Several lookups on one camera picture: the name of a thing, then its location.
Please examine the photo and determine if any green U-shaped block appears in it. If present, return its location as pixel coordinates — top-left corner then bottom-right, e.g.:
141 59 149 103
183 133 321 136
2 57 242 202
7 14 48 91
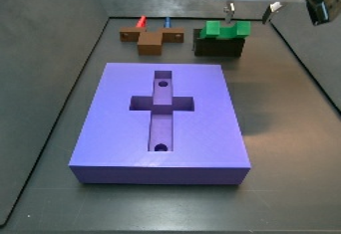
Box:
200 21 250 39

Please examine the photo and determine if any purple board with cross slot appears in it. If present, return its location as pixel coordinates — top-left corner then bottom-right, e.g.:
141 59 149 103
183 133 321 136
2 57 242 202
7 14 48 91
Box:
70 63 250 185

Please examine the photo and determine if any blue peg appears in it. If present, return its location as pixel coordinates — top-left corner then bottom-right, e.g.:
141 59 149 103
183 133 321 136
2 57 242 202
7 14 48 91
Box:
165 17 171 28

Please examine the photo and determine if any brown T-shaped block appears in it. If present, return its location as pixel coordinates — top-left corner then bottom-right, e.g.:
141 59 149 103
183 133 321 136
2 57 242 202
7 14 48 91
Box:
119 27 185 56

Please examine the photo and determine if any red peg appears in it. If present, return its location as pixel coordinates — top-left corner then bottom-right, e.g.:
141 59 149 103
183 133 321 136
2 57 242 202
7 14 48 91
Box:
137 16 147 28

